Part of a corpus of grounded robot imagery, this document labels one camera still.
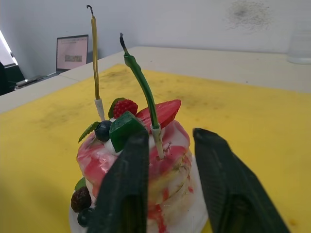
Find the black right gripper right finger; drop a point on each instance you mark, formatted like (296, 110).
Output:
(230, 194)

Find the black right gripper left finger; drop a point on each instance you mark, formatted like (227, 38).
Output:
(126, 189)

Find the thin green candle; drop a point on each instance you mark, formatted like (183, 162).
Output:
(143, 89)

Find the thin yellow candle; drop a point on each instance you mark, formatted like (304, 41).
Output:
(95, 60)

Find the pink white fruit cake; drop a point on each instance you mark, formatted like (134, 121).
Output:
(136, 170)

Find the yellow table mat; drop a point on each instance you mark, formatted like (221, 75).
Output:
(243, 116)

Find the open laptop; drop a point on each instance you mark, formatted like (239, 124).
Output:
(71, 53)

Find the dark office chair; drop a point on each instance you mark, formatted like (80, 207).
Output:
(7, 77)

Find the clear plastic cup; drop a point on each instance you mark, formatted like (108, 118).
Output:
(299, 41)

